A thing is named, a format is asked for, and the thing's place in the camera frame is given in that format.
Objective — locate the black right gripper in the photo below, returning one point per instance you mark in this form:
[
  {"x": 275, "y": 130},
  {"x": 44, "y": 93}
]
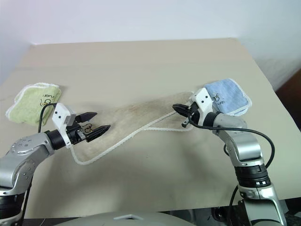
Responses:
[{"x": 193, "y": 112}]

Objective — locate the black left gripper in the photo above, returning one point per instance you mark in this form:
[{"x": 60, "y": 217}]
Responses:
[{"x": 74, "y": 136}]

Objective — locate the beige towel with white trim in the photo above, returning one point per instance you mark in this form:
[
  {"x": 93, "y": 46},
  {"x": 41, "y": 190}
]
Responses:
[{"x": 141, "y": 113}]

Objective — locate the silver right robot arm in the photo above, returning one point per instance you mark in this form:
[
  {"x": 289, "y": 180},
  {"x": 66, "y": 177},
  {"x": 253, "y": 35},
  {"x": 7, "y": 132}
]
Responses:
[{"x": 244, "y": 143}]

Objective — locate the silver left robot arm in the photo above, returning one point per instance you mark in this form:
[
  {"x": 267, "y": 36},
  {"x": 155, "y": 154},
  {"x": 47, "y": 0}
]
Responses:
[{"x": 22, "y": 150}]

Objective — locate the blue cloth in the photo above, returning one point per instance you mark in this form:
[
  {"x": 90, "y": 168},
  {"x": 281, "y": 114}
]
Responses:
[{"x": 229, "y": 96}]

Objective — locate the green cloth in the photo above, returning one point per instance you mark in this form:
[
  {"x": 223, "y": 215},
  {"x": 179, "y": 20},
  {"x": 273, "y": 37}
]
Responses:
[{"x": 30, "y": 106}]

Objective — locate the silver robot torso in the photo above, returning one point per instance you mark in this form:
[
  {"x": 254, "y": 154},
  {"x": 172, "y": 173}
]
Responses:
[{"x": 124, "y": 217}]

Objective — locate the dark rounded shape under table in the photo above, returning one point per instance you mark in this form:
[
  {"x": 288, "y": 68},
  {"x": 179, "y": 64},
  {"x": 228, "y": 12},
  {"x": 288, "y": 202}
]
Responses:
[{"x": 225, "y": 213}]

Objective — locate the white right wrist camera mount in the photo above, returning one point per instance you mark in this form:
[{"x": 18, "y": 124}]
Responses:
[{"x": 203, "y": 100}]

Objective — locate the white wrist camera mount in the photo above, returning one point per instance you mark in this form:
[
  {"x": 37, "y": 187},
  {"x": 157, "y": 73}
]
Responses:
[
  {"x": 203, "y": 100},
  {"x": 60, "y": 115}
]

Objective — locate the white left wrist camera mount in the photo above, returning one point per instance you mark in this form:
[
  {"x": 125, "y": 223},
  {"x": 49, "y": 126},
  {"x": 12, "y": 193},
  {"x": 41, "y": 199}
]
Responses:
[{"x": 60, "y": 115}]

